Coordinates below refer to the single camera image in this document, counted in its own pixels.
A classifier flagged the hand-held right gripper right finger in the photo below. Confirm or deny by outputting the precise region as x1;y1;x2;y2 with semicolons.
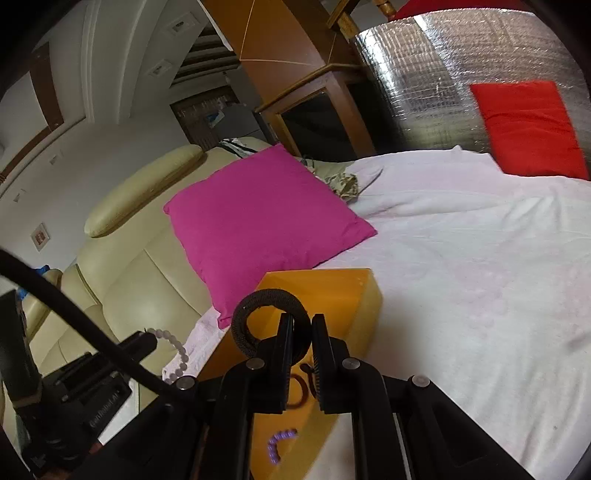
312;314;532;480

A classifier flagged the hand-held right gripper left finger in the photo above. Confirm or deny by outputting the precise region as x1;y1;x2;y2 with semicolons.
168;315;295;480

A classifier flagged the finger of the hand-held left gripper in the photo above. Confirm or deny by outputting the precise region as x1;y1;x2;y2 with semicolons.
117;329;159;366

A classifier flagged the white bead bracelet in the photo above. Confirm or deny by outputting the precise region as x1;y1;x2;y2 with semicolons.
145;327;191;385

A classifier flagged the orange box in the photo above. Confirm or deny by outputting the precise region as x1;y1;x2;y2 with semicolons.
198;268;384;480

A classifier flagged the round black hair tie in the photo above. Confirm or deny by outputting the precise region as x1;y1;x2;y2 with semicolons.
231;288;311;366

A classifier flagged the purple bead bracelet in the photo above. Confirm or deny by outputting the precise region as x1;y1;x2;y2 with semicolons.
267;428;298;465

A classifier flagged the beige leather sofa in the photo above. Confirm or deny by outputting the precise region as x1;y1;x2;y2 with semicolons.
0;136;354;416

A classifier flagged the blue object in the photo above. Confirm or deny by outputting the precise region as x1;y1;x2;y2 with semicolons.
17;264;52;298

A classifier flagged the pink cushion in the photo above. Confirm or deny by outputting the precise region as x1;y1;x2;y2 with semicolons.
164;143;378;329

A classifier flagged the white fluffy blanket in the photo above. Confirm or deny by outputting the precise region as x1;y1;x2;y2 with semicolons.
161;145;591;480

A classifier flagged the patterned beige cloth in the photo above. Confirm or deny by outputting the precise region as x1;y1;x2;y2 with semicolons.
302;157;362;204

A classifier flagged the black and white striped cloth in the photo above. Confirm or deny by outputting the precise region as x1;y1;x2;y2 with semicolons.
217;137;260;160

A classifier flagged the silver foil mat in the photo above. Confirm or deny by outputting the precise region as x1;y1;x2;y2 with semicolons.
353;7;591;155

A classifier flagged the wooden cabinet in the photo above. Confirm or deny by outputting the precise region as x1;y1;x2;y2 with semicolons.
201;0;377;160

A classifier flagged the red cushion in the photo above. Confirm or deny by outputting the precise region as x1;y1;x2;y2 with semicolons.
470;80;591;181

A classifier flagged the wooden chair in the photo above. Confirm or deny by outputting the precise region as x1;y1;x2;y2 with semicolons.
325;0;403;43

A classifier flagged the red cloth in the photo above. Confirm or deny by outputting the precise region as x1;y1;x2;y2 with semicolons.
388;0;532;22

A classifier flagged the dark brown bracelet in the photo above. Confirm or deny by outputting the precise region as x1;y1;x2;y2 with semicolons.
285;373;308;409

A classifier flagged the black cable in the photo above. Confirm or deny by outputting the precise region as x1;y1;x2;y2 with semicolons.
0;249;186;403

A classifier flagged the small wall picture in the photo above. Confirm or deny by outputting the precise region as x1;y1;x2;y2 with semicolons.
30;222;51;253

